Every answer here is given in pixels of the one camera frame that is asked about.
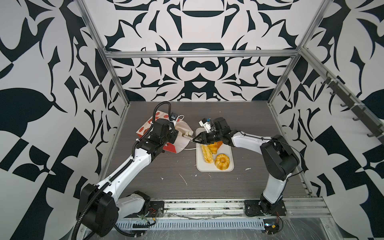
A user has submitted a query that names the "golden fake croissant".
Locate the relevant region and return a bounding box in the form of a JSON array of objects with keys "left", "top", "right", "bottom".
[{"left": 208, "top": 142, "right": 219, "bottom": 155}]

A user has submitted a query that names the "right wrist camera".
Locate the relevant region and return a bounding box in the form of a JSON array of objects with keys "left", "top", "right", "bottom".
[{"left": 199, "top": 118, "right": 214, "bottom": 133}]

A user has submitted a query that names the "aluminium cage frame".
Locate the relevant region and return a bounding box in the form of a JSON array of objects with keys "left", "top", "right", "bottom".
[{"left": 74, "top": 0, "right": 384, "bottom": 139}]

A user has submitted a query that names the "red white paper bag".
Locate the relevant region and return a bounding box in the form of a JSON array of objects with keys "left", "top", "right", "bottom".
[{"left": 135, "top": 110, "right": 194, "bottom": 154}]

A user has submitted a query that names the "round fluted yellow bun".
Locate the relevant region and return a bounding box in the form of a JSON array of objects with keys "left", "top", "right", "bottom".
[{"left": 215, "top": 154, "right": 231, "bottom": 171}]

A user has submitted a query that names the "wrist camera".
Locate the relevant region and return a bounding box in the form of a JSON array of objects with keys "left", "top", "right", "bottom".
[
  {"left": 199, "top": 118, "right": 214, "bottom": 133},
  {"left": 170, "top": 113, "right": 179, "bottom": 121}
]

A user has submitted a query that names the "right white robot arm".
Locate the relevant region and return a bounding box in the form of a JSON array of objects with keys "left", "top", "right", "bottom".
[{"left": 193, "top": 117, "right": 300, "bottom": 207}]

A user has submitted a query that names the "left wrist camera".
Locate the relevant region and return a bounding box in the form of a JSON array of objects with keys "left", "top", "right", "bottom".
[{"left": 170, "top": 113, "right": 179, "bottom": 121}]

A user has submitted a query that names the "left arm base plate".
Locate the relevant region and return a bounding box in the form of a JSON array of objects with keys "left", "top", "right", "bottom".
[{"left": 125, "top": 201, "right": 165, "bottom": 218}]

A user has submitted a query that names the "long yellow fake bread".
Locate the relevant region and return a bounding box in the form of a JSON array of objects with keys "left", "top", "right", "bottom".
[{"left": 201, "top": 145, "right": 214, "bottom": 164}]

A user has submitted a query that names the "black corrugated cable conduit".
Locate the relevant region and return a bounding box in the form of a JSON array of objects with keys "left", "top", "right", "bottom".
[{"left": 70, "top": 182, "right": 109, "bottom": 240}]

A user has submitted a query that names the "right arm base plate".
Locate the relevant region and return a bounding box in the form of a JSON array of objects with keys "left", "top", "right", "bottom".
[{"left": 244, "top": 200, "right": 287, "bottom": 217}]

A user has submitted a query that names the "white rectangular tray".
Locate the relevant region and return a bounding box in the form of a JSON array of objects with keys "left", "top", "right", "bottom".
[{"left": 196, "top": 143, "right": 235, "bottom": 172}]

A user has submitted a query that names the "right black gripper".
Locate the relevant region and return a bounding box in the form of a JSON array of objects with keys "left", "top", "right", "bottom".
[{"left": 192, "top": 132, "right": 224, "bottom": 145}]

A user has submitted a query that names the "small electronics board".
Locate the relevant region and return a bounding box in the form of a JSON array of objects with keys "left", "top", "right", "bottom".
[{"left": 263, "top": 218, "right": 284, "bottom": 236}]

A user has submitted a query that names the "white slotted cable duct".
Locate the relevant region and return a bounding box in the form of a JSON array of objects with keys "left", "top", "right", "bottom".
[{"left": 117, "top": 219, "right": 265, "bottom": 231}]

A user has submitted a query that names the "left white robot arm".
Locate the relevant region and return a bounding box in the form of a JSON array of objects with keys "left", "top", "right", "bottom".
[{"left": 71, "top": 119, "right": 179, "bottom": 240}]

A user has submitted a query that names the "grey wall hook rack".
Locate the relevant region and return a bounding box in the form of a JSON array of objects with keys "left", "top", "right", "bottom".
[{"left": 322, "top": 72, "right": 384, "bottom": 145}]

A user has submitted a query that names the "orange fake croissant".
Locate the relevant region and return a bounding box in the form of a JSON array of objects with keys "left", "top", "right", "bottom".
[{"left": 217, "top": 141, "right": 223, "bottom": 149}]

